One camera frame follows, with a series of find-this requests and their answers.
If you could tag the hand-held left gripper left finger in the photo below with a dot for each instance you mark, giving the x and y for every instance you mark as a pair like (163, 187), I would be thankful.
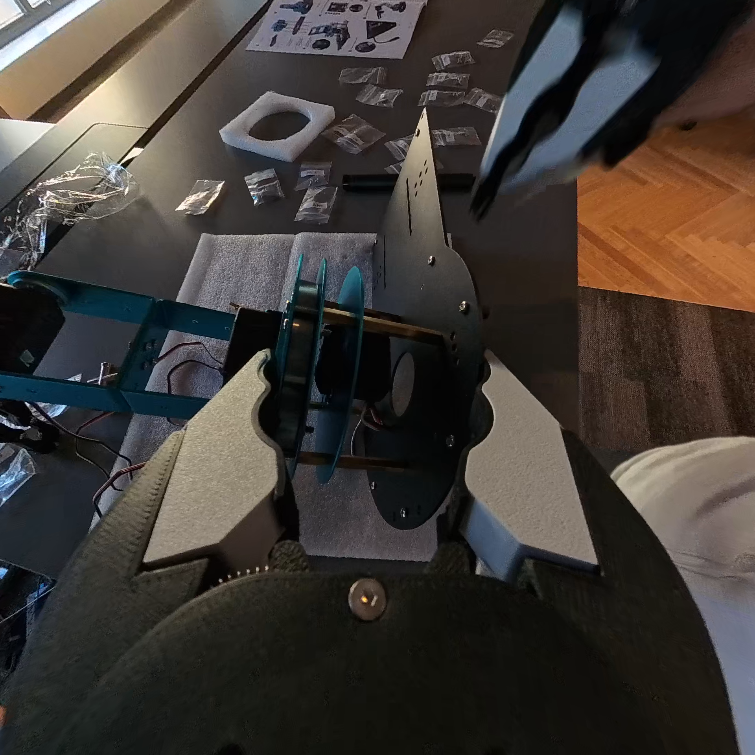
(218, 472)

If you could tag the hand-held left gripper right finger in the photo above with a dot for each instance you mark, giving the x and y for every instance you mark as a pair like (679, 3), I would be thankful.
(531, 472)

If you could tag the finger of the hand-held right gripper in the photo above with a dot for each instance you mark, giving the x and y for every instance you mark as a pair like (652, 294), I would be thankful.
(607, 100)
(531, 76)

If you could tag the black screwdriver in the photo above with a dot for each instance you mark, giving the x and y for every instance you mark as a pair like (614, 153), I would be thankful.
(365, 181)

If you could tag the blue and black toy robot arm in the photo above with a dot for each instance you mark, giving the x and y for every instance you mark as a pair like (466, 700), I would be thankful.
(424, 277)

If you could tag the dark desk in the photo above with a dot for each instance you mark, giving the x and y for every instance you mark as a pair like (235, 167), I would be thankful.
(147, 230)

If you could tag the person's right hand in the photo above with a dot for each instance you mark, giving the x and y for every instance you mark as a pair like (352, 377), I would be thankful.
(719, 82)

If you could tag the silver cross wrench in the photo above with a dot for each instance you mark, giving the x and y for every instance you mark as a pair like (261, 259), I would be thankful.
(105, 371)

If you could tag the person's white clothing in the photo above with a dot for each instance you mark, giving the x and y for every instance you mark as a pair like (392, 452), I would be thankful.
(708, 560)

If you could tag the empty clear plastic bag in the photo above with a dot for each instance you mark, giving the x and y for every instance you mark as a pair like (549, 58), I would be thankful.
(15, 472)

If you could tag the printed instruction sheet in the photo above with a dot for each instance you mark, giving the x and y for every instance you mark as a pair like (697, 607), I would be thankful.
(330, 29)

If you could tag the white foam sheet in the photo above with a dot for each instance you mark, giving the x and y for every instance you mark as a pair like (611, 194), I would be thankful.
(236, 253)

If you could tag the scattered small parts bags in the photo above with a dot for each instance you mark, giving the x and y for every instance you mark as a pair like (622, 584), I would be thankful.
(315, 203)

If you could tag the crumpled clear plastic wrap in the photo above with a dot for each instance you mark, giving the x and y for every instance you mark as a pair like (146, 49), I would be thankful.
(82, 189)

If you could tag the light grey flat panel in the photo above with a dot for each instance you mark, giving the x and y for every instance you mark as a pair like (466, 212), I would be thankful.
(20, 144)

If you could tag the large window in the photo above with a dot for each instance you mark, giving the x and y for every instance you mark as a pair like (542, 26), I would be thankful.
(29, 29)

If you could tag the white square foam frame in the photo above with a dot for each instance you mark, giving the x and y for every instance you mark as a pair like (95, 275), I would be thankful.
(233, 133)

